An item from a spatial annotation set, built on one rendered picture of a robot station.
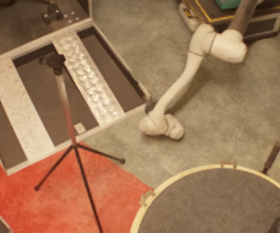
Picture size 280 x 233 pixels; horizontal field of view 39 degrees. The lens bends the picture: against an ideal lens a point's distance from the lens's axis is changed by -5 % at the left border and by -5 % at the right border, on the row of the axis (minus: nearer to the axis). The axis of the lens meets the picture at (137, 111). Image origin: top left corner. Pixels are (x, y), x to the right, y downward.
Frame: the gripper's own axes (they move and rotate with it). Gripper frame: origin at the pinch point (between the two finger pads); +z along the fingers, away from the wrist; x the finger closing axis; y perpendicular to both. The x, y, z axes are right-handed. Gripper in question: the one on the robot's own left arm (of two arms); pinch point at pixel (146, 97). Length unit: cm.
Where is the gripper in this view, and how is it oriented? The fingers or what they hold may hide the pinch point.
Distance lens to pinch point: 267.6
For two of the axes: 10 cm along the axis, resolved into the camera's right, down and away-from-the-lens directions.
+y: 0.7, 6.8, 7.3
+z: -5.1, -6.0, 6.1
